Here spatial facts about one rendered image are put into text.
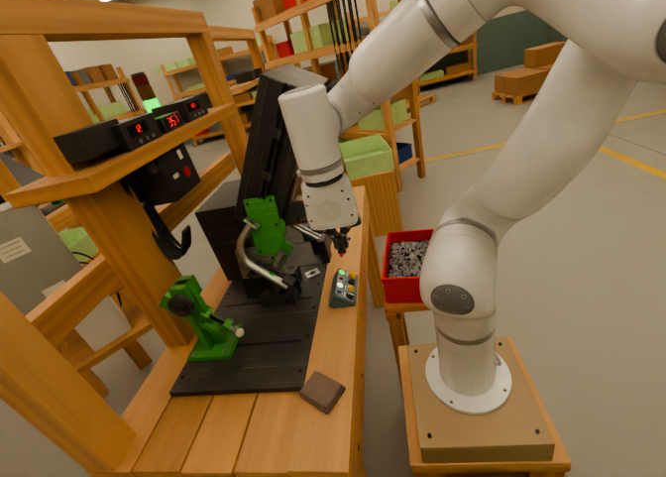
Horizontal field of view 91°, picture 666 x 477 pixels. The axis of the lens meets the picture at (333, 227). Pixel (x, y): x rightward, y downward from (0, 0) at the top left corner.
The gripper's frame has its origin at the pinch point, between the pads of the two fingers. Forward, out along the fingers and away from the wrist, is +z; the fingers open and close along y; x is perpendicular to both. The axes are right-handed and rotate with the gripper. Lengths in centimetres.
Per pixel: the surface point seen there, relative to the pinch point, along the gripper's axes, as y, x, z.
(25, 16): -66, 25, -59
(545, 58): 300, 628, 73
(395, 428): -4, 31, 130
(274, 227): -31, 38, 14
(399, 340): 6, 30, 67
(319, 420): -12.9, -15.3, 40.0
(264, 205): -32, 40, 6
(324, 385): -11.9, -8.0, 37.0
